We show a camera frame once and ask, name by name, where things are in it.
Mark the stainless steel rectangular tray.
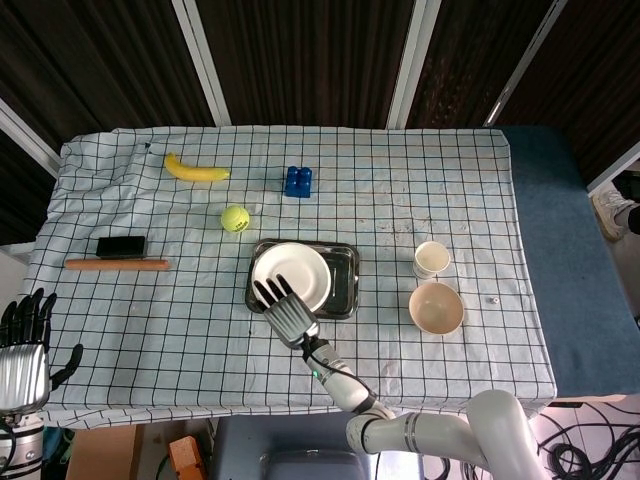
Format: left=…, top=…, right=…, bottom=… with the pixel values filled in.
left=244, top=238, right=361, bottom=321

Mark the orange box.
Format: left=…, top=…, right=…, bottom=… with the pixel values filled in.
left=167, top=435, right=207, bottom=480

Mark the white round plate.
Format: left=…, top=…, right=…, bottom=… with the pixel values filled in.
left=251, top=242, right=333, bottom=314

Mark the beige bowl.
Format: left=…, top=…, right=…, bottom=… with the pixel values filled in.
left=408, top=281, right=465, bottom=334

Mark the white paper cup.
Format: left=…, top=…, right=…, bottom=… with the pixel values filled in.
left=412, top=240, right=451, bottom=280

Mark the grey robot base body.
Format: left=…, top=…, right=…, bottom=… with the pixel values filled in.
left=212, top=413, right=424, bottom=480

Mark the white metal frame post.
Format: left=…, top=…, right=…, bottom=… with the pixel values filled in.
left=172, top=0, right=232, bottom=126
left=585, top=149, right=640, bottom=197
left=482, top=0, right=570, bottom=126
left=0, top=97, right=62, bottom=179
left=387, top=0, right=442, bottom=129

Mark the black board eraser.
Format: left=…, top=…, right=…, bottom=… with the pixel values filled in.
left=95, top=235, right=148, bottom=260

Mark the yellow-green tennis ball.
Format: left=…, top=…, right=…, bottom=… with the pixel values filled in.
left=220, top=205, right=251, bottom=235

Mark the wooden rolling pin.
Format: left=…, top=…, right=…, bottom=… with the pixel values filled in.
left=63, top=257, right=171, bottom=272

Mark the blue toy building block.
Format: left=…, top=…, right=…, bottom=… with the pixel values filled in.
left=284, top=166, right=315, bottom=200

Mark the brown cardboard box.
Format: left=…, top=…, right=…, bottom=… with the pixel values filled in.
left=67, top=426, right=147, bottom=480

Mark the black floor cable tangle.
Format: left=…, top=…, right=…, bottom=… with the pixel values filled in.
left=422, top=399, right=640, bottom=480

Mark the green plastic bag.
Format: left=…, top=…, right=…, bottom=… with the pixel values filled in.
left=43, top=426, right=76, bottom=480

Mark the white sneaker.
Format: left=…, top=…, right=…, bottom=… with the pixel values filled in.
left=592, top=188, right=632, bottom=244

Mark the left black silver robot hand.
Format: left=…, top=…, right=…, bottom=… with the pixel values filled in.
left=0, top=288, right=85, bottom=414

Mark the yellow banana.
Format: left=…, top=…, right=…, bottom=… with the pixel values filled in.
left=163, top=152, right=232, bottom=184

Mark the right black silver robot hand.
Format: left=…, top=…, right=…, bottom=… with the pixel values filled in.
left=253, top=273, right=322, bottom=350

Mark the white black checked tablecloth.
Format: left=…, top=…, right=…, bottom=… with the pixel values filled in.
left=0, top=125, right=559, bottom=430

